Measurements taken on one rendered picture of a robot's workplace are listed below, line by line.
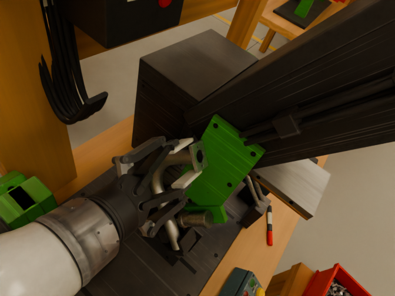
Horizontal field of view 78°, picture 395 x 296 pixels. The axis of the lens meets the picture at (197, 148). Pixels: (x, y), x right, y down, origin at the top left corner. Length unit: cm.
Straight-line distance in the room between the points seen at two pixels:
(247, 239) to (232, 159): 37
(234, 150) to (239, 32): 84
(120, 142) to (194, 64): 40
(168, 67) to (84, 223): 41
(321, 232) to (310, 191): 157
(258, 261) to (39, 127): 64
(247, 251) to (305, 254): 130
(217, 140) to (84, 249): 29
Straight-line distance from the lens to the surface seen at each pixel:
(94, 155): 85
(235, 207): 81
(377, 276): 241
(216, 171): 50
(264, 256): 80
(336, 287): 94
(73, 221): 30
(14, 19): 45
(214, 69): 64
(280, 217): 88
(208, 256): 73
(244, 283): 69
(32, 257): 27
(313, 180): 69
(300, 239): 207
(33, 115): 56
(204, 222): 54
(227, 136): 46
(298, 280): 96
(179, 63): 62
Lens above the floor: 157
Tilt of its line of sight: 49 degrees down
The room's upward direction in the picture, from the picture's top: 24 degrees clockwise
